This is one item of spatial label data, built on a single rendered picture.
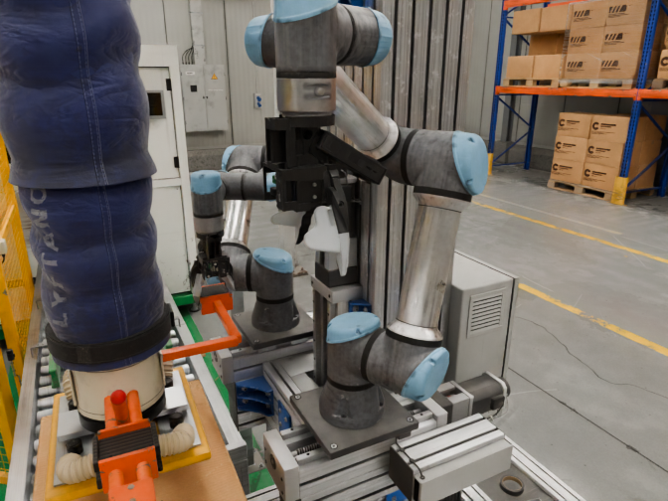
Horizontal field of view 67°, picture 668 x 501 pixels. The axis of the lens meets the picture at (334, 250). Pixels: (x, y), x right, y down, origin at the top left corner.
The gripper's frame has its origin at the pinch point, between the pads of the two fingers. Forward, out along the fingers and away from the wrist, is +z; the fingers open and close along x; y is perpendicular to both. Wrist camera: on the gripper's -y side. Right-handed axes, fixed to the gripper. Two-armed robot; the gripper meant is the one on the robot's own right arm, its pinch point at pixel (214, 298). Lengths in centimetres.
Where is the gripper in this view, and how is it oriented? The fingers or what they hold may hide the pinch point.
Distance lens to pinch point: 144.2
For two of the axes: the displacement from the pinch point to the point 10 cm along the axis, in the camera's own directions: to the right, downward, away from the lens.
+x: 9.0, -1.4, 4.1
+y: 4.3, 2.9, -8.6
